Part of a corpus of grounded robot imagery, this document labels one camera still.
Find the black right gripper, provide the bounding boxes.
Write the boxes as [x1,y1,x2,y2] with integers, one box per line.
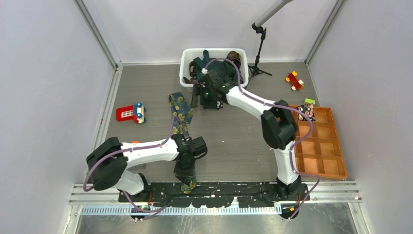
[190,84,217,110]

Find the blue yellow floral tie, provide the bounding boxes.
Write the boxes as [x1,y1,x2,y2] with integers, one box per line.
[169,92,196,195]

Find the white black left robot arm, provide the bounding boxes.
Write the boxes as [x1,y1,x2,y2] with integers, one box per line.
[83,134,207,202]

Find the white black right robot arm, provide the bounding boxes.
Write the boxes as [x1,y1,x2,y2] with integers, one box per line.
[193,68,301,200]

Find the dark floral tie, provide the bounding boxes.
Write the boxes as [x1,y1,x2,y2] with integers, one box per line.
[183,77,200,84]

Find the blue owl toy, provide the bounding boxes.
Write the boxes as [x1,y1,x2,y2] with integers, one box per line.
[215,101,224,110]

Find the dark green tie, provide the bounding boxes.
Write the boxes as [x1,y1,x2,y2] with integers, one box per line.
[189,50,237,83]

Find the white plastic basket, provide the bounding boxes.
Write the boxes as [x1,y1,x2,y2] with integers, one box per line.
[179,48,250,93]

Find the brown patterned rolled tie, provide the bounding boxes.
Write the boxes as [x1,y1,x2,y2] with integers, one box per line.
[226,51,242,69]

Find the red toy house block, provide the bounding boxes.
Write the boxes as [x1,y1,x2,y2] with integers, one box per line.
[115,102,147,124]

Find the black tripod stand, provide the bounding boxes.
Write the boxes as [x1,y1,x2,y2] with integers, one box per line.
[246,23,273,88]

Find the red toy car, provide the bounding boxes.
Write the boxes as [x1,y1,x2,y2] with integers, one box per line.
[285,71,304,91]

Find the green toy block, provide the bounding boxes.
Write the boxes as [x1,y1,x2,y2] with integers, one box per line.
[304,98,316,105]

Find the orange wooden compartment tray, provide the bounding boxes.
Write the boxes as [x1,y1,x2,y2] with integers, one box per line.
[295,107,347,180]

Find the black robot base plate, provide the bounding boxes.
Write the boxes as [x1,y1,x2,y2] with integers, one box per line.
[130,182,310,208]

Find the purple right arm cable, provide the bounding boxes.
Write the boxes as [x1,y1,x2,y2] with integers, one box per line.
[201,58,321,221]

